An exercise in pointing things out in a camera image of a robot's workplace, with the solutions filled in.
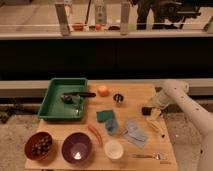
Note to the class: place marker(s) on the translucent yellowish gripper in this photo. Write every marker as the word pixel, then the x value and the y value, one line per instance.
pixel 155 113

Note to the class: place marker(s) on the black eraser block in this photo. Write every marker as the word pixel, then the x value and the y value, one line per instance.
pixel 146 111

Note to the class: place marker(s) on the yellow handled tool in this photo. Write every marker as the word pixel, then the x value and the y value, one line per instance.
pixel 156 126

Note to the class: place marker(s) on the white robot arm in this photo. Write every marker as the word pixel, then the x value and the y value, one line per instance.
pixel 177 91

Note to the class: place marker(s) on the light blue folded cloth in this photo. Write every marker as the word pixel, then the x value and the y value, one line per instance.
pixel 134 134

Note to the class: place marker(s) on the wooden board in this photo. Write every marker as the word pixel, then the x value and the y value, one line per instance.
pixel 135 97

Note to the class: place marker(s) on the small metal cup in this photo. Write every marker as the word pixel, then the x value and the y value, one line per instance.
pixel 118 99

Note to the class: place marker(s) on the metal fork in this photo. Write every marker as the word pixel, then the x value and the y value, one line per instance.
pixel 154 156

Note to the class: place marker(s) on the blue crumpled cloth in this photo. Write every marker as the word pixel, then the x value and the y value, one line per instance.
pixel 111 126

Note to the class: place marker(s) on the green sponge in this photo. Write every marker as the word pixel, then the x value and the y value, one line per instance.
pixel 104 115

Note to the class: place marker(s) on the white plastic cup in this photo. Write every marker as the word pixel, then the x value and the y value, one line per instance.
pixel 114 150

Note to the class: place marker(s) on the orange fruit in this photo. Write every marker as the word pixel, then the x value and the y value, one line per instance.
pixel 103 91

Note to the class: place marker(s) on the purple bowl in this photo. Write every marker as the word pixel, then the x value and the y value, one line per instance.
pixel 76 148

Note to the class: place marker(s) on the green plastic tray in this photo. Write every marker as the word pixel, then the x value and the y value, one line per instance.
pixel 61 102

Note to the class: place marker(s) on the brown bowl with contents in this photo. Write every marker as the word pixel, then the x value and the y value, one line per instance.
pixel 38 146

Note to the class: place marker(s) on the black handled tool in tray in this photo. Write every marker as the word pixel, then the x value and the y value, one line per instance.
pixel 70 97

